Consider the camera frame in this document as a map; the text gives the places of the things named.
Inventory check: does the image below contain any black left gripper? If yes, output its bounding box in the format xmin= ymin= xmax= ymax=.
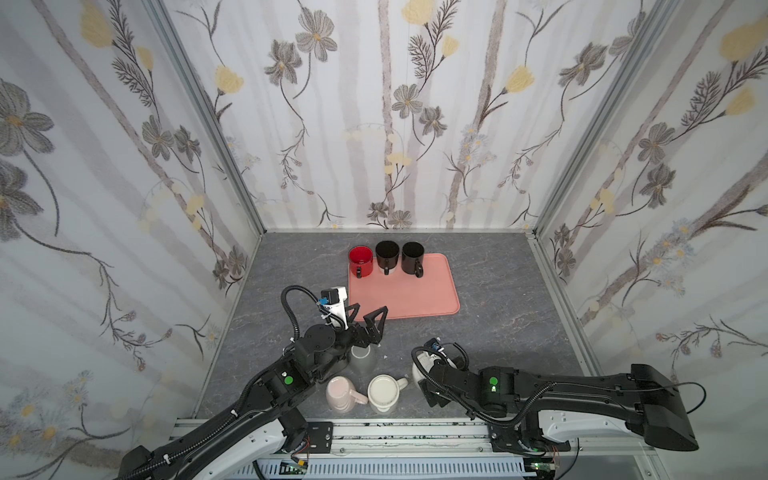
xmin=308 ymin=302 xmax=386 ymax=383

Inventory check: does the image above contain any white ribbed mug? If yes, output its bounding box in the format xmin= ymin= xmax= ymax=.
xmin=411 ymin=349 xmax=456 ymax=387

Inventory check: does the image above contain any light grey mug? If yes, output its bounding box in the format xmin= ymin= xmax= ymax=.
xmin=349 ymin=345 xmax=377 ymax=376

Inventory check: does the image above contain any red mug black handle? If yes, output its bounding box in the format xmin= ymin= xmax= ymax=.
xmin=348 ymin=246 xmax=374 ymax=279

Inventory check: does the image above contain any cream mug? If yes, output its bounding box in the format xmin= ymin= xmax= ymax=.
xmin=367 ymin=374 xmax=409 ymax=414

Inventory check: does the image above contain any black mug white base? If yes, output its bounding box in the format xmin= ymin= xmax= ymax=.
xmin=375 ymin=240 xmax=400 ymax=275

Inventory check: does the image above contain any black mug white rim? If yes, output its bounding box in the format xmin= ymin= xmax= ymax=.
xmin=401 ymin=241 xmax=425 ymax=278

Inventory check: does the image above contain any pink mug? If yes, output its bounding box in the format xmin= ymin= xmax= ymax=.
xmin=325 ymin=376 xmax=369 ymax=414

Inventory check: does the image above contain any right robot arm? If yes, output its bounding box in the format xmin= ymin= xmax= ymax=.
xmin=411 ymin=343 xmax=699 ymax=452

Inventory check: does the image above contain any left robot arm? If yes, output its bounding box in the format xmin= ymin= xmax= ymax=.
xmin=118 ymin=285 xmax=388 ymax=479

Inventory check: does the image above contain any pink plastic tray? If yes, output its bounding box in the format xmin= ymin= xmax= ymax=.
xmin=347 ymin=253 xmax=460 ymax=320

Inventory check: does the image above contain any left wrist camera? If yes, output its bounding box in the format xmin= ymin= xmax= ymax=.
xmin=318 ymin=287 xmax=348 ymax=330

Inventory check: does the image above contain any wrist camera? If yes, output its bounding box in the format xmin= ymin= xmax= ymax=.
xmin=318 ymin=287 xmax=348 ymax=330
xmin=424 ymin=337 xmax=447 ymax=360

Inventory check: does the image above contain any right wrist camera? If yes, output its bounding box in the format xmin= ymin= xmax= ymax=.
xmin=424 ymin=337 xmax=447 ymax=360

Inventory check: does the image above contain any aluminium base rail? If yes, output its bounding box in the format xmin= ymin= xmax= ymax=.
xmin=158 ymin=418 xmax=655 ymax=480

